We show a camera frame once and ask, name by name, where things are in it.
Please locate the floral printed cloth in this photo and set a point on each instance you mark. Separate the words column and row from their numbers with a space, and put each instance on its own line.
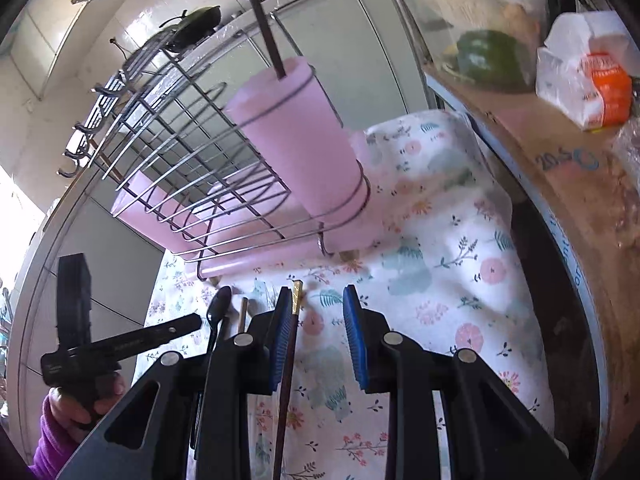
column 450, row 260

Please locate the brown cardboard sheet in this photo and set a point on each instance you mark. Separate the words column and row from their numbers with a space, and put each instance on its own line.
column 550, row 150

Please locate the person's left hand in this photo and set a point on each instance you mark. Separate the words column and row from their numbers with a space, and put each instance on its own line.
column 67, row 407

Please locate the clear plastic bowl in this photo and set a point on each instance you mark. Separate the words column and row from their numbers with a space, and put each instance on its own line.
column 435, row 25

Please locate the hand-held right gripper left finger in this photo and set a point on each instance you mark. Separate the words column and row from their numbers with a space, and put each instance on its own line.
column 282, row 340

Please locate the black wok with lid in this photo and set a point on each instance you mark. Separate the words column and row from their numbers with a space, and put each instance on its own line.
column 197, row 22

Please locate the green bell pepper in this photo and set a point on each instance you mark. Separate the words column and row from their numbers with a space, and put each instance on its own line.
column 487, row 55

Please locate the white orange tissue pack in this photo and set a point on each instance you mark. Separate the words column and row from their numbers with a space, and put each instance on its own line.
column 565, row 80

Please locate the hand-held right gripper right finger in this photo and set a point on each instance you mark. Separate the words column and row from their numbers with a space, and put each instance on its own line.
column 352, row 340

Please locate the person's left forearm purple sleeve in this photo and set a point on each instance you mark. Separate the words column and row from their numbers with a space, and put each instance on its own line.
column 55, row 447

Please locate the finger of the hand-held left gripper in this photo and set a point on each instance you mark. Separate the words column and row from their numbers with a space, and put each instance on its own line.
column 75, row 300
column 160, row 335

